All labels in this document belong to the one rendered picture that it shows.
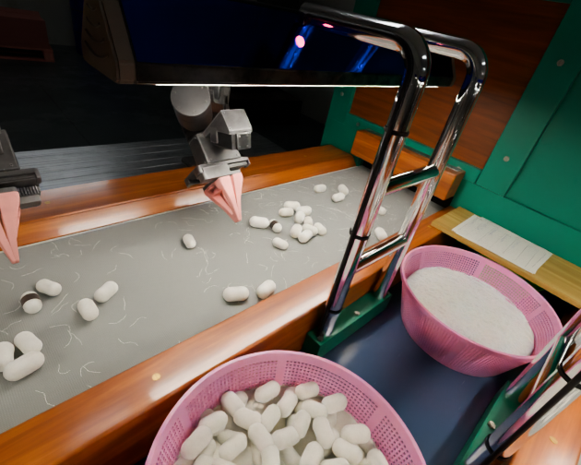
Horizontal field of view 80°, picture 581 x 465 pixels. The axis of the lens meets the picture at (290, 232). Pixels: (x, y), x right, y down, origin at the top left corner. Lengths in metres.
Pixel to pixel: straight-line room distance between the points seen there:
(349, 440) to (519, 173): 0.69
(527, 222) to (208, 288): 0.71
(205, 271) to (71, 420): 0.27
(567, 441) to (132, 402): 0.48
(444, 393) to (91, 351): 0.49
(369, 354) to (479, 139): 0.58
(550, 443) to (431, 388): 0.16
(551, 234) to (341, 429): 0.65
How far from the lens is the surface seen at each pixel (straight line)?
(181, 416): 0.41
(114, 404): 0.42
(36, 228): 0.67
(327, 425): 0.44
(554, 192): 0.93
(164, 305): 0.52
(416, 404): 0.59
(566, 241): 0.94
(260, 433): 0.42
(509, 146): 0.92
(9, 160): 0.53
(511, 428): 0.45
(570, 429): 0.58
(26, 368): 0.48
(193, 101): 0.56
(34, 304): 0.54
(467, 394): 0.65
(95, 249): 0.63
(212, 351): 0.44
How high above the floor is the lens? 1.12
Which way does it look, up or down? 33 degrees down
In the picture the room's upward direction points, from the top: 13 degrees clockwise
